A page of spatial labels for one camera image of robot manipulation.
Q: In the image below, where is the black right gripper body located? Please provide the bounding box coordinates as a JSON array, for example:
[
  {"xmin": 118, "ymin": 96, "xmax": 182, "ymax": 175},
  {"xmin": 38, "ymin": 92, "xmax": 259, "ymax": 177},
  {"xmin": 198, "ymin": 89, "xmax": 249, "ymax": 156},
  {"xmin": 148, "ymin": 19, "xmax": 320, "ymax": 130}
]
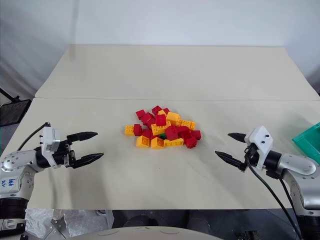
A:
[{"xmin": 243, "ymin": 143, "xmax": 259, "ymax": 168}]

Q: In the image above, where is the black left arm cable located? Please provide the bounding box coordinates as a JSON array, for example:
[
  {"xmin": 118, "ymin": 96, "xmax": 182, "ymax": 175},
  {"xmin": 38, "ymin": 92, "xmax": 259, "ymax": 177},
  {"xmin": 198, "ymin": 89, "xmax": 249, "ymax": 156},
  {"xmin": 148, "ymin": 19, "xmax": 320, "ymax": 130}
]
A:
[{"xmin": 16, "ymin": 121, "xmax": 50, "ymax": 151}]

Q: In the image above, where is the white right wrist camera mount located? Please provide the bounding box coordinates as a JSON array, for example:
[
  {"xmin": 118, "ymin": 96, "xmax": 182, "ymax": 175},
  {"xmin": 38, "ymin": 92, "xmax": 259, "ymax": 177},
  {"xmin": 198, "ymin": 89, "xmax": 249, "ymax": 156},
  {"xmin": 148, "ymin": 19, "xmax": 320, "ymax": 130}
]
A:
[{"xmin": 244, "ymin": 125, "xmax": 274, "ymax": 171}]

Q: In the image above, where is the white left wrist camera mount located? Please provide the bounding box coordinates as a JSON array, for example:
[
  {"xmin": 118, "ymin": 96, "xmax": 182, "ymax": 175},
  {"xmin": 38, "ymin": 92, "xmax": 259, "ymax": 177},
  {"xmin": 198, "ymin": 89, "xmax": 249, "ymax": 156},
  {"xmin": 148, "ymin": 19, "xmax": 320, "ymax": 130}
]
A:
[{"xmin": 39, "ymin": 126, "xmax": 69, "ymax": 167}]

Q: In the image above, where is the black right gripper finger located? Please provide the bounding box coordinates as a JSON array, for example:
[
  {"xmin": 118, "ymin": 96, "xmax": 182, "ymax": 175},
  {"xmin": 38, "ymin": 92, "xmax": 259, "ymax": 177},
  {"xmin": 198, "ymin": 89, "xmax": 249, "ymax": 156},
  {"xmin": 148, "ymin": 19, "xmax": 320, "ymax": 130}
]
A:
[
  {"xmin": 214, "ymin": 150, "xmax": 248, "ymax": 172},
  {"xmin": 227, "ymin": 132, "xmax": 248, "ymax": 144}
]

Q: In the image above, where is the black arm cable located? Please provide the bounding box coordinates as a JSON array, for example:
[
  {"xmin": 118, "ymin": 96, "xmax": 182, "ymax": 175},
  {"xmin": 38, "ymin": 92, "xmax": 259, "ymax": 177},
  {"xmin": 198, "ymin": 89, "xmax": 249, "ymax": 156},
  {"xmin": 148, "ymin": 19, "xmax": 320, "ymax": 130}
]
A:
[
  {"xmin": 16, "ymin": 121, "xmax": 50, "ymax": 151},
  {"xmin": 278, "ymin": 176, "xmax": 302, "ymax": 228},
  {"xmin": 245, "ymin": 156, "xmax": 305, "ymax": 240}
]

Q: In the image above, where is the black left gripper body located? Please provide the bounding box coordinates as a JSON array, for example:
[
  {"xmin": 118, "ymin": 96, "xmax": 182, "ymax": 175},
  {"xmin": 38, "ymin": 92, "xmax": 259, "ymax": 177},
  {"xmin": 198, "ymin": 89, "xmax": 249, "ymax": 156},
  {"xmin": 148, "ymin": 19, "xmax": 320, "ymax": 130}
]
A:
[{"xmin": 53, "ymin": 138, "xmax": 77, "ymax": 169}]

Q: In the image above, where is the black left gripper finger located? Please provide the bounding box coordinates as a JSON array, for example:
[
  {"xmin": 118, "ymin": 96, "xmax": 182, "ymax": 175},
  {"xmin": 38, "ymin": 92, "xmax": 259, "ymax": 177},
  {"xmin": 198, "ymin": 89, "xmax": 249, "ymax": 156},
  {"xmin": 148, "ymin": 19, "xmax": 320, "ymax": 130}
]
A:
[
  {"xmin": 66, "ymin": 131, "xmax": 99, "ymax": 143},
  {"xmin": 73, "ymin": 152, "xmax": 105, "ymax": 169}
]

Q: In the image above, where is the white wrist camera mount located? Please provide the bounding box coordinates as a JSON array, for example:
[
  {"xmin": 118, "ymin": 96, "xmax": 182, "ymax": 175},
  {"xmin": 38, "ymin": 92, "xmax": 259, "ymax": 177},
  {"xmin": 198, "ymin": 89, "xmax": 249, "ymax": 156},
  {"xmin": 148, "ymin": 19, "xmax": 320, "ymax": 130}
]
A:
[
  {"xmin": 39, "ymin": 126, "xmax": 69, "ymax": 167},
  {"xmin": 244, "ymin": 125, "xmax": 274, "ymax": 171}
]

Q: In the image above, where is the green plastic bin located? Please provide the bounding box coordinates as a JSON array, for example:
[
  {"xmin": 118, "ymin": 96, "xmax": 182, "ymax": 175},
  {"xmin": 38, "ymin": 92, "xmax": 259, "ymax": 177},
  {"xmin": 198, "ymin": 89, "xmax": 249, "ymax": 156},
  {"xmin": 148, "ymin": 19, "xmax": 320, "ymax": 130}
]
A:
[{"xmin": 291, "ymin": 121, "xmax": 320, "ymax": 165}]

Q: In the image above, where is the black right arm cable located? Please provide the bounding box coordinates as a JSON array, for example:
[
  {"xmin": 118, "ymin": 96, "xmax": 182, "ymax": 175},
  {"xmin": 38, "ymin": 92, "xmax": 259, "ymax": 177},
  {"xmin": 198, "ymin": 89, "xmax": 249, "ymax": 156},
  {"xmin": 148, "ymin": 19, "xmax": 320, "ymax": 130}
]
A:
[
  {"xmin": 245, "ymin": 156, "xmax": 305, "ymax": 240},
  {"xmin": 278, "ymin": 176, "xmax": 302, "ymax": 228}
]

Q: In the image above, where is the grey metal bracket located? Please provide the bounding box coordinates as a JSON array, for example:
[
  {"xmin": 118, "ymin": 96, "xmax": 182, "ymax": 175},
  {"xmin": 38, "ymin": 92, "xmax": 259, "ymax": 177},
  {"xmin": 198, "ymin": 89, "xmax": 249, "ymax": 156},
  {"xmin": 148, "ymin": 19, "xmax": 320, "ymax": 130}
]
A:
[{"xmin": 50, "ymin": 216, "xmax": 69, "ymax": 240}]

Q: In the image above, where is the white rounded robot torso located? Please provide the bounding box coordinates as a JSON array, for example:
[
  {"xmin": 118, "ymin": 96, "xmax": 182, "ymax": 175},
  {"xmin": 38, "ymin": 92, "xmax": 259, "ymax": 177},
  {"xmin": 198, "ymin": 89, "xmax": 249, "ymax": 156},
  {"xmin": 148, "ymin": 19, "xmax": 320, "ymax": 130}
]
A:
[{"xmin": 71, "ymin": 225, "xmax": 232, "ymax": 240}]

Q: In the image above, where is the clear plastic sheet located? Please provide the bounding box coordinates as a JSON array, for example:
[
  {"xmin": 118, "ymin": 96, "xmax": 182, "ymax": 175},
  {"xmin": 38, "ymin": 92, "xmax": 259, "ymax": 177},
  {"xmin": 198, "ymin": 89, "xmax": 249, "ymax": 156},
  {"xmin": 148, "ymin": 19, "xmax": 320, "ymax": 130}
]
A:
[{"xmin": 24, "ymin": 208, "xmax": 114, "ymax": 239}]

